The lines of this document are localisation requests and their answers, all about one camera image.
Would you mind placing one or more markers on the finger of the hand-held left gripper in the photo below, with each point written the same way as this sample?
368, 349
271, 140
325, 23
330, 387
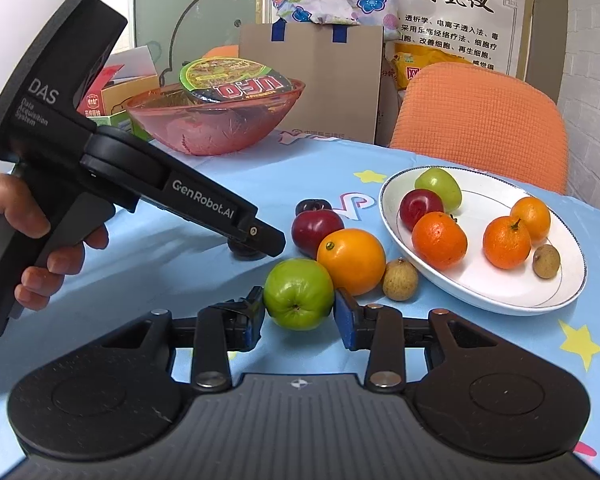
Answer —
242, 252
265, 240

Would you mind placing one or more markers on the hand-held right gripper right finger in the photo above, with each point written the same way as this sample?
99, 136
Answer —
345, 320

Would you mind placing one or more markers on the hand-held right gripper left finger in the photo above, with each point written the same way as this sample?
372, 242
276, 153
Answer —
255, 317

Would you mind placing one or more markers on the green jujube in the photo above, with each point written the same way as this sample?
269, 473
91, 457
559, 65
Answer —
440, 187
299, 294

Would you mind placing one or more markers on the tangerine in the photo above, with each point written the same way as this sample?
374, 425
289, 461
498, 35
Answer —
439, 240
506, 242

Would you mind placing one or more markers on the dark red plum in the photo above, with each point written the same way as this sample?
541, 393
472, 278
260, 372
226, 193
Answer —
312, 206
420, 207

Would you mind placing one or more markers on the white plate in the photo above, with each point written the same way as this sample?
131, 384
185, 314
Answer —
480, 280

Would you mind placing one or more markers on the brown longan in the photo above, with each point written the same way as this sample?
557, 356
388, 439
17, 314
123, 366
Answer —
546, 261
400, 279

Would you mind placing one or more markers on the smooth small orange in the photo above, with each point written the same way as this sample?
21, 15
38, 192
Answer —
532, 215

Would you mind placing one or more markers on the person's left hand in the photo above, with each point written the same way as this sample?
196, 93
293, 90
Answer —
10, 195

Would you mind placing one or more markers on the large red plum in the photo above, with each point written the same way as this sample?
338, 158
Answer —
316, 232

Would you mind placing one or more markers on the large orange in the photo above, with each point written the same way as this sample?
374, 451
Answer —
351, 261

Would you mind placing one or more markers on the red snack box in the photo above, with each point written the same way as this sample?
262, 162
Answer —
97, 97

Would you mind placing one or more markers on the blue printed tablecloth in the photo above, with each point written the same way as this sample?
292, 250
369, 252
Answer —
170, 270

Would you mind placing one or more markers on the pink glass bowl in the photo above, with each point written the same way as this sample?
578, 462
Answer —
215, 130

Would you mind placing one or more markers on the instant noodle cup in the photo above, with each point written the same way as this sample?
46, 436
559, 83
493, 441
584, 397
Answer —
235, 80

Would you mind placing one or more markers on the orange chair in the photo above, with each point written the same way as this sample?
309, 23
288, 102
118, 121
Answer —
222, 51
480, 120

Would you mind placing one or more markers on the frosted glass panel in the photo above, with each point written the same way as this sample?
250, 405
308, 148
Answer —
180, 10

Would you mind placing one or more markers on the brown cardboard box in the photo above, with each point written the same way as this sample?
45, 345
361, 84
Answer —
330, 85

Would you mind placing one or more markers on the yellow plastic bag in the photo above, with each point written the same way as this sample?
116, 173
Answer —
415, 65

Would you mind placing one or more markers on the wall poster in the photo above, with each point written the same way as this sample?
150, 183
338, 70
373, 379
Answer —
480, 25

